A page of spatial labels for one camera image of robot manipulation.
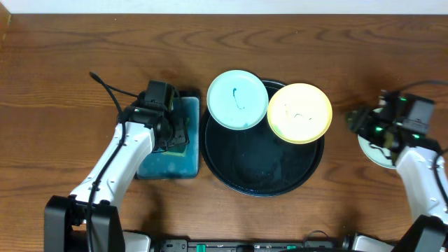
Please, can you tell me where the green yellow scrub sponge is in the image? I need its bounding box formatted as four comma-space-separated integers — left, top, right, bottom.
162, 143, 188, 157

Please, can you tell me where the mint plate bottom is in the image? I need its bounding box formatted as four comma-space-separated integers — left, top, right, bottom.
357, 107, 398, 169

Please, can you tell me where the mint plate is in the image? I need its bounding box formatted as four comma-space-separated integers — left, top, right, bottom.
206, 70, 269, 130
357, 107, 398, 169

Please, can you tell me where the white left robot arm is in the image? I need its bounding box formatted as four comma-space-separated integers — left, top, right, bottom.
44, 98, 198, 251

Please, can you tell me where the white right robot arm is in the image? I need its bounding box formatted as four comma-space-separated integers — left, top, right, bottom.
347, 101, 447, 251

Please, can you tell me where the round black tray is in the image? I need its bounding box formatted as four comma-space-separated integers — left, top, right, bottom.
201, 80, 325, 197

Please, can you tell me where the black tub of soapy water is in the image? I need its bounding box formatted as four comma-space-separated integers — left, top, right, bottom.
135, 90, 200, 180

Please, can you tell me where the yellow plate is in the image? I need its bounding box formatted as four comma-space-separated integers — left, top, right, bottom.
267, 83, 333, 144

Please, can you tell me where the mint plate top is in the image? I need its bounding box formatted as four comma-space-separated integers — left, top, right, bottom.
206, 70, 269, 130

